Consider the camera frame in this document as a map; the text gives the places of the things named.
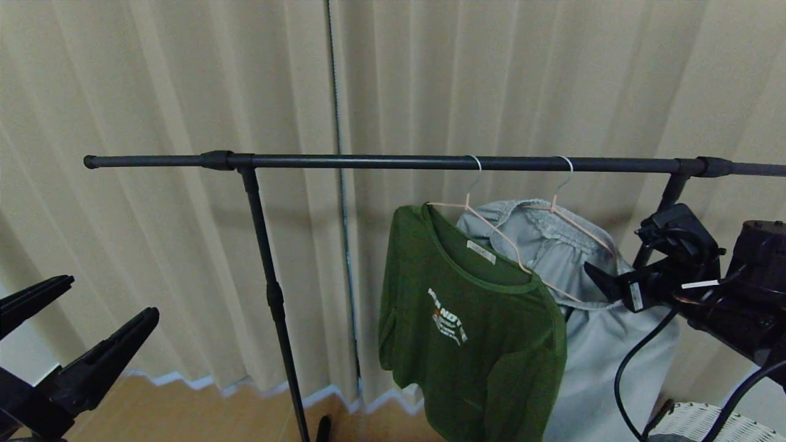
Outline pale grey shorts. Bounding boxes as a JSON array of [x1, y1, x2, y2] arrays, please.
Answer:
[[457, 198, 681, 442]]

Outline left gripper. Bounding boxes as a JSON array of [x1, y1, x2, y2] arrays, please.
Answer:
[[0, 275, 160, 442]]

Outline green printed sleeveless shirt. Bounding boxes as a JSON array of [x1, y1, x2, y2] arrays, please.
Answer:
[[378, 204, 569, 442]]

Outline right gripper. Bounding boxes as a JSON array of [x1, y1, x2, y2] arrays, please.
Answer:
[[583, 262, 685, 314]]

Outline pink clothes hanger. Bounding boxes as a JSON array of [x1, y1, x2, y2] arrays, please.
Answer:
[[522, 157, 617, 303], [427, 155, 535, 275]]

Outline beige curtain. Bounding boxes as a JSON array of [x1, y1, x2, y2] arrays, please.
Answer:
[[0, 0, 786, 412]]

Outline black clothes rack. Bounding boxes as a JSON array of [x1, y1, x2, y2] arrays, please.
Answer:
[[84, 150, 786, 442]]

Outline white laundry basket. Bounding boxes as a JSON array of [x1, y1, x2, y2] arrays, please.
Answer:
[[645, 402, 777, 442]]

